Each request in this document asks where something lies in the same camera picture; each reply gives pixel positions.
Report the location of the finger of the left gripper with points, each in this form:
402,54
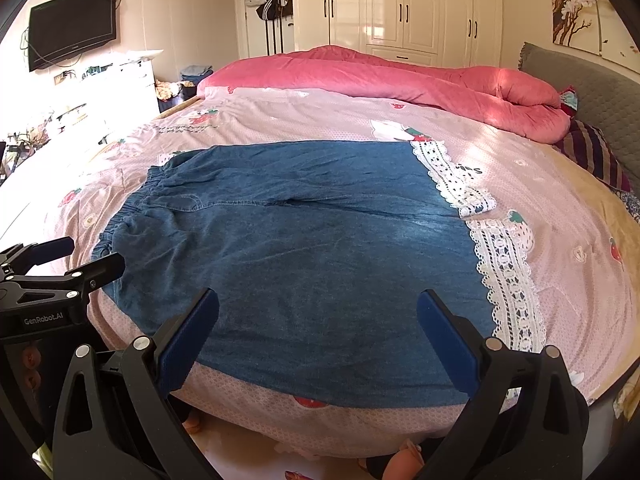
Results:
95,274
19,259

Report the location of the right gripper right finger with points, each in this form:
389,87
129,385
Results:
524,418

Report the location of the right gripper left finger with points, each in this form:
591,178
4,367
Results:
114,419

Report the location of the blue denim lace-trimmed pants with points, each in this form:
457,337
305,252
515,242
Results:
318,252

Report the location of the white dresser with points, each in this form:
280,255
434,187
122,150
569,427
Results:
102,93

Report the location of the pink strawberry print bedsheet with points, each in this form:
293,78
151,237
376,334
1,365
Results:
584,260

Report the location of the blue storage bin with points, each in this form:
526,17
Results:
190,77

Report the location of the striped purple pillow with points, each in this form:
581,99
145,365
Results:
585,145

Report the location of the pink rolled quilt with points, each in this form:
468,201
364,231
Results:
506,99

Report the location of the hanging bags on door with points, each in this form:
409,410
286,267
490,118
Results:
269,26

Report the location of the grey quilted headboard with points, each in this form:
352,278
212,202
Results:
607,100

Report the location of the cream wardrobe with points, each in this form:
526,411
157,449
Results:
441,33

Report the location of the black wall television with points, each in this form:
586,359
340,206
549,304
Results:
62,29

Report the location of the floral wall painting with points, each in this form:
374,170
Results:
595,27

